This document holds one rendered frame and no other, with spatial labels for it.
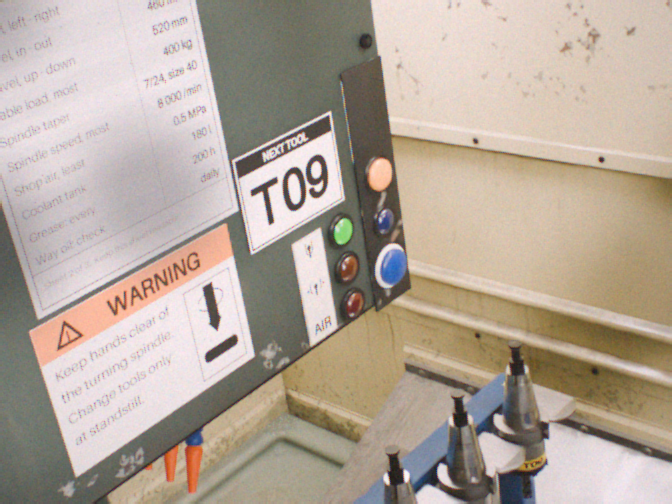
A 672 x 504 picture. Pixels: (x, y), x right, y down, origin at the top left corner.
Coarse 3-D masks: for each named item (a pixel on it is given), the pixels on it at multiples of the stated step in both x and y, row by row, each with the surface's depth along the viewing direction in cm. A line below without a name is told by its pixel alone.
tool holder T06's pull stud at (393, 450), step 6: (390, 450) 101; (396, 450) 101; (390, 456) 101; (396, 456) 101; (390, 462) 102; (396, 462) 102; (390, 468) 102; (396, 468) 102; (402, 468) 102; (390, 474) 102; (396, 474) 102; (402, 474) 102; (390, 480) 102; (396, 480) 102; (402, 480) 102
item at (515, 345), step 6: (510, 342) 116; (516, 342) 115; (510, 348) 115; (516, 348) 115; (516, 354) 115; (510, 360) 116; (516, 360) 116; (522, 360) 116; (510, 366) 116; (516, 366) 116; (522, 366) 116; (516, 372) 116
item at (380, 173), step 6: (378, 162) 78; (384, 162) 79; (372, 168) 78; (378, 168) 78; (384, 168) 79; (390, 168) 79; (372, 174) 78; (378, 174) 78; (384, 174) 79; (390, 174) 80; (372, 180) 78; (378, 180) 79; (384, 180) 79; (390, 180) 80; (372, 186) 79; (378, 186) 79; (384, 186) 79
